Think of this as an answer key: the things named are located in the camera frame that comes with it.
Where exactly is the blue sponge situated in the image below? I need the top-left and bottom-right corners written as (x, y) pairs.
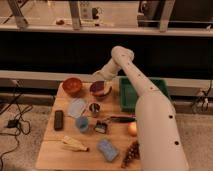
top-left (97, 139), bottom-right (119, 162)

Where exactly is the red bowl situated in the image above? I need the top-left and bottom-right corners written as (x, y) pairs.
top-left (62, 77), bottom-right (82, 97)

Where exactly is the blue plastic cup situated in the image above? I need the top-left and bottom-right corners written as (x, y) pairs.
top-left (75, 116), bottom-right (89, 133)

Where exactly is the apple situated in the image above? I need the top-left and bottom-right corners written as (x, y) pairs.
top-left (127, 122), bottom-right (137, 137)

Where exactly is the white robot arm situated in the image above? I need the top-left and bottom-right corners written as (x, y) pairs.
top-left (94, 46), bottom-right (189, 171)

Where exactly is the black remote control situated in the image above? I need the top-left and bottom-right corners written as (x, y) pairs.
top-left (54, 110), bottom-right (64, 131)

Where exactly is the small metal cup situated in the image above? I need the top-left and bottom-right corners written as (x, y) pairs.
top-left (89, 103), bottom-right (100, 117)

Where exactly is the green plastic tray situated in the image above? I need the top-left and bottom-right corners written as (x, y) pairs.
top-left (119, 77), bottom-right (170, 113)

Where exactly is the purple bowl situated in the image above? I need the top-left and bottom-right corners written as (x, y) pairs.
top-left (89, 81), bottom-right (111, 100)

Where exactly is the black cables and adapter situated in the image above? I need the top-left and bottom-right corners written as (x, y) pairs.
top-left (0, 79), bottom-right (34, 171)

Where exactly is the dark handled utensil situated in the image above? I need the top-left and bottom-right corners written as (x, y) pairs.
top-left (103, 116), bottom-right (136, 123)

